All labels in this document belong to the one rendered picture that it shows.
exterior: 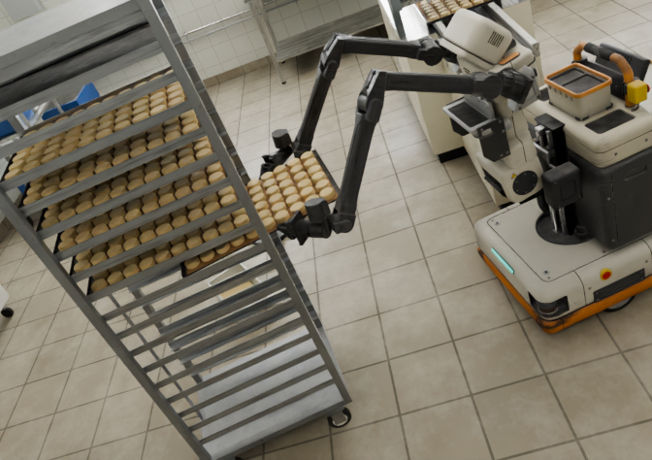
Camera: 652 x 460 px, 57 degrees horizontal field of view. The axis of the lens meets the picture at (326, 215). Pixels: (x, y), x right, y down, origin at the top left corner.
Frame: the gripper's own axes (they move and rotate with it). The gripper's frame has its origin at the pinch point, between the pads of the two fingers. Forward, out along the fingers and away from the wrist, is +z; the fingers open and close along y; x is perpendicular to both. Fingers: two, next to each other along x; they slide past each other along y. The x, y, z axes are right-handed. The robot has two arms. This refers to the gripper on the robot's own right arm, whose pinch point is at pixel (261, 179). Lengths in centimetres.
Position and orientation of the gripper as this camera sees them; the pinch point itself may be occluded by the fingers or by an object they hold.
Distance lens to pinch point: 234.0
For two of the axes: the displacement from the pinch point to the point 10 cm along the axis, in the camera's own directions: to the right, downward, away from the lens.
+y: -3.6, -7.6, -5.4
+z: -4.6, 6.5, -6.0
